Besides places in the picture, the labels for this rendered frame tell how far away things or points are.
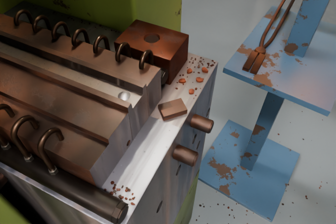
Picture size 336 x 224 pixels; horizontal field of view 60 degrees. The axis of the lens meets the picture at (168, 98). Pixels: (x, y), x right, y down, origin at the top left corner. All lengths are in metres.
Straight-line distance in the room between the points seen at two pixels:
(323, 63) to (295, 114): 0.89
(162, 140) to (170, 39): 0.20
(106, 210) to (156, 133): 0.15
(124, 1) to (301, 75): 0.53
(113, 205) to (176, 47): 0.29
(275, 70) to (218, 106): 0.89
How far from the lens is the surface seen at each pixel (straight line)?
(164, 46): 0.55
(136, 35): 0.57
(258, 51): 0.93
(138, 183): 0.45
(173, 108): 0.51
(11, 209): 0.57
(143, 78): 0.47
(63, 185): 0.44
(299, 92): 0.86
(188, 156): 0.51
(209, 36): 2.23
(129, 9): 0.66
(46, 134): 0.39
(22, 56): 0.57
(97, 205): 0.41
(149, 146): 0.48
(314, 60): 0.97
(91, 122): 0.43
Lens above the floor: 1.32
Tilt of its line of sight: 49 degrees down
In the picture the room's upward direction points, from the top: straight up
